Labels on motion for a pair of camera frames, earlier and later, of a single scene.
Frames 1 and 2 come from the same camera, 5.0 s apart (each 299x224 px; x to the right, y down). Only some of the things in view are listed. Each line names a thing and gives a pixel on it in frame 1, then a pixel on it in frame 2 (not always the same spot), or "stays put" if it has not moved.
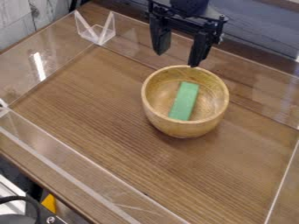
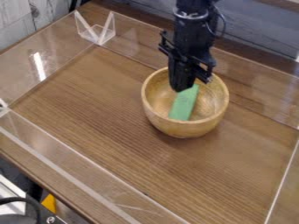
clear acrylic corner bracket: x=98 y=34 stays put
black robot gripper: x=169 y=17 → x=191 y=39
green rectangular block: x=185 y=101 stays put
